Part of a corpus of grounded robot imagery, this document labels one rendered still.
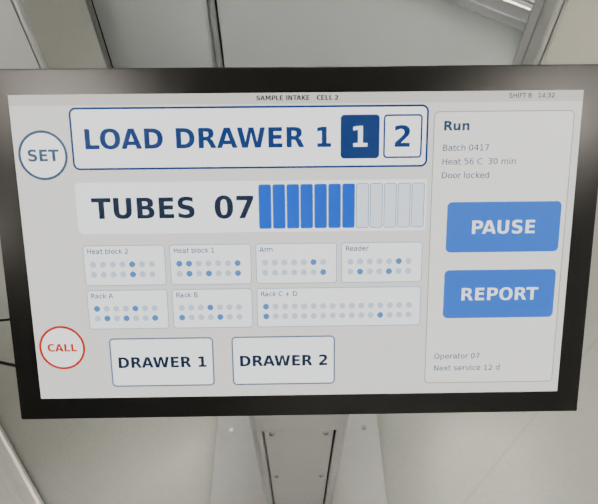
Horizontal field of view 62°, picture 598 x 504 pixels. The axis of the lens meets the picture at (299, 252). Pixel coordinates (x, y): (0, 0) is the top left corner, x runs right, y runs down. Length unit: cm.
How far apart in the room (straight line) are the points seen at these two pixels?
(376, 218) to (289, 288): 10
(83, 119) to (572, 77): 41
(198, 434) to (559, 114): 128
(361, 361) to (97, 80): 33
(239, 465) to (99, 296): 103
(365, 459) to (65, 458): 82
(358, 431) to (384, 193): 110
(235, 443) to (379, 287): 107
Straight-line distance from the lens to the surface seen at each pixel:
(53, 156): 47
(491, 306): 48
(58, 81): 47
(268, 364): 47
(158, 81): 45
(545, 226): 48
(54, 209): 48
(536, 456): 162
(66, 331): 50
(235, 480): 144
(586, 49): 248
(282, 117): 43
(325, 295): 44
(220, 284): 45
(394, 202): 44
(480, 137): 46
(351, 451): 145
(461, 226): 46
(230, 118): 43
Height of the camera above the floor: 142
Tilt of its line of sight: 50 degrees down
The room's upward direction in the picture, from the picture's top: straight up
